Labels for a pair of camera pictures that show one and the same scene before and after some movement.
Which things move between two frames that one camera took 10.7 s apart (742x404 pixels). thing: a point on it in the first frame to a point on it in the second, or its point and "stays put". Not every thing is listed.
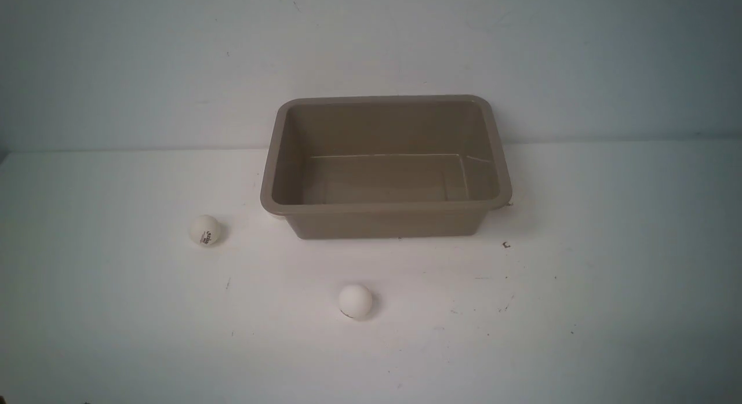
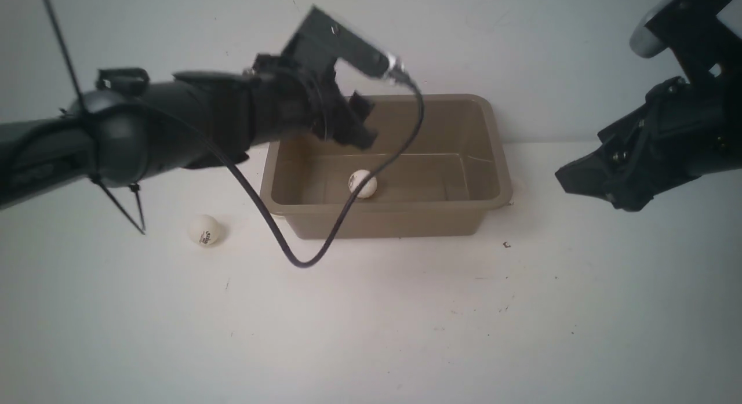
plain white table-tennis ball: [355, 302] to [356, 178]
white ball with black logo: [204, 230] stays put
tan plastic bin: [389, 166] stays put
